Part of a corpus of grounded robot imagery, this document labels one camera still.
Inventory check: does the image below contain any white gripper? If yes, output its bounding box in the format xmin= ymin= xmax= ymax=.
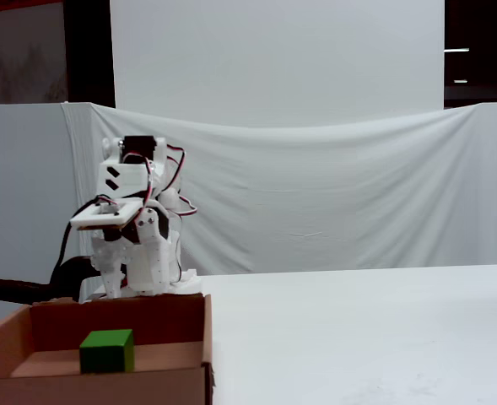
xmin=89 ymin=205 xmax=172 ymax=300

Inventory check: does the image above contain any green cube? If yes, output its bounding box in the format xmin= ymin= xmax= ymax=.
xmin=78 ymin=328 xmax=136 ymax=375

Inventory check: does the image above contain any brown cardboard box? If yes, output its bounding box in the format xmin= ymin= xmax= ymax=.
xmin=0 ymin=294 xmax=216 ymax=405

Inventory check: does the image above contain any black table clamp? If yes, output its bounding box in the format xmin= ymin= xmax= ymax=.
xmin=49 ymin=255 xmax=95 ymax=303

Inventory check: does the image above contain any pale grey partition panel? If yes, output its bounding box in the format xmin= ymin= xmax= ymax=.
xmin=0 ymin=103 xmax=83 ymax=322

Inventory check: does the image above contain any black pillar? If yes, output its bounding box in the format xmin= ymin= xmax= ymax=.
xmin=64 ymin=0 xmax=117 ymax=109

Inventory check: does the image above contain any white backdrop panel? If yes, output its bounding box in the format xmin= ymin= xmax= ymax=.
xmin=109 ymin=0 xmax=446 ymax=128

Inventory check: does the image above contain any white draped cloth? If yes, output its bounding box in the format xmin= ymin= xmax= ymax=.
xmin=60 ymin=100 xmax=497 ymax=276

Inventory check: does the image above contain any dark window pane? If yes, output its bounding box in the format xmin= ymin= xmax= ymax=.
xmin=444 ymin=0 xmax=497 ymax=111

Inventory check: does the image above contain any white camera mount with board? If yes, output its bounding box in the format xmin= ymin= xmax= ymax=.
xmin=69 ymin=197 xmax=144 ymax=232

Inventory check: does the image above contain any black camera cable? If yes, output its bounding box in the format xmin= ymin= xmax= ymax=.
xmin=50 ymin=200 xmax=101 ymax=288

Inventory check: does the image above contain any dark red arm servo wire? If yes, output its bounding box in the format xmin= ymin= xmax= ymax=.
xmin=174 ymin=192 xmax=199 ymax=217

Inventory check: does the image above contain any black corrugated hose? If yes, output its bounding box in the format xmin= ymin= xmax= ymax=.
xmin=0 ymin=278 xmax=53 ymax=304

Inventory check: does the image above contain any red black gripper servo wire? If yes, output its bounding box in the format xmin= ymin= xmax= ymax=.
xmin=146 ymin=144 xmax=189 ymax=199

